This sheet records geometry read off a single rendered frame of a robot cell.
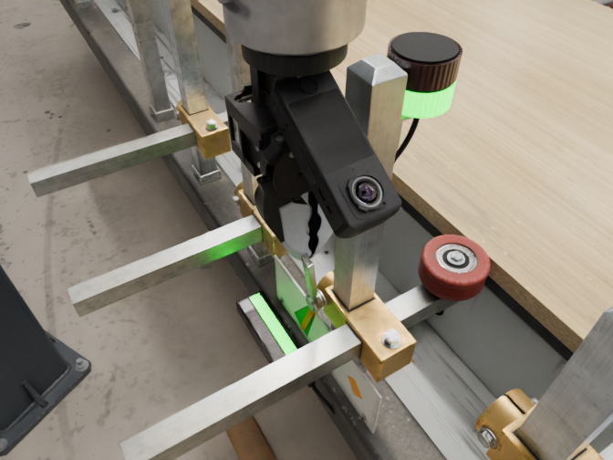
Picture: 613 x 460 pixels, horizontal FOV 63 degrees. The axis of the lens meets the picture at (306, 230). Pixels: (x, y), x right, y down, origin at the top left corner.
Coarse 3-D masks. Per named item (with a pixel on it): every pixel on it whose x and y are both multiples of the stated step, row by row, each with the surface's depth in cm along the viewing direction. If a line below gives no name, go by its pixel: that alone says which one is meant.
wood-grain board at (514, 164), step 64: (192, 0) 118; (384, 0) 115; (448, 0) 115; (512, 0) 115; (576, 0) 115; (512, 64) 94; (576, 64) 94; (448, 128) 79; (512, 128) 79; (576, 128) 79; (448, 192) 69; (512, 192) 69; (576, 192) 69; (512, 256) 60; (576, 256) 60; (576, 320) 54
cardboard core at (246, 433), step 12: (252, 420) 132; (228, 432) 130; (240, 432) 128; (252, 432) 128; (240, 444) 127; (252, 444) 126; (264, 444) 127; (240, 456) 126; (252, 456) 124; (264, 456) 124
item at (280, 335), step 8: (256, 296) 81; (256, 304) 80; (264, 304) 80; (264, 312) 79; (272, 312) 79; (272, 320) 78; (272, 328) 77; (280, 328) 77; (280, 336) 76; (280, 344) 75; (288, 344) 75; (288, 352) 74
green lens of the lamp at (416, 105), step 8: (448, 88) 41; (408, 96) 41; (416, 96) 41; (424, 96) 41; (432, 96) 41; (440, 96) 41; (448, 96) 42; (408, 104) 41; (416, 104) 41; (424, 104) 41; (432, 104) 41; (440, 104) 42; (448, 104) 42; (408, 112) 42; (416, 112) 42; (424, 112) 42; (432, 112) 42; (440, 112) 42
